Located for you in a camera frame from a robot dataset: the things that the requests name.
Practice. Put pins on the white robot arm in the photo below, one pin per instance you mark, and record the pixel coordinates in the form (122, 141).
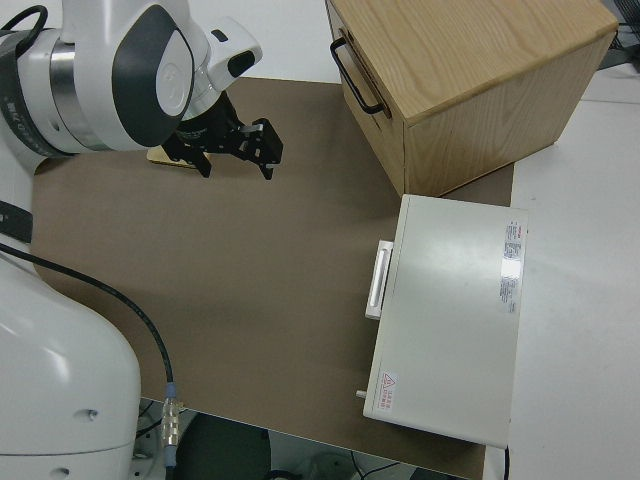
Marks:
(50, 350)

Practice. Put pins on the brown table mat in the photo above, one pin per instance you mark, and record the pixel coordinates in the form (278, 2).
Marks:
(225, 275)

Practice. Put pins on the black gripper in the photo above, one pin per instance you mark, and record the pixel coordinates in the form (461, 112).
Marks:
(205, 125)

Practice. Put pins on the white toaster oven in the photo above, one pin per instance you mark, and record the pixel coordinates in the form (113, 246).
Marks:
(450, 320)

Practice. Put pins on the wooden mug tree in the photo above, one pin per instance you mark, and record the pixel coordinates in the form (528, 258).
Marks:
(160, 159)

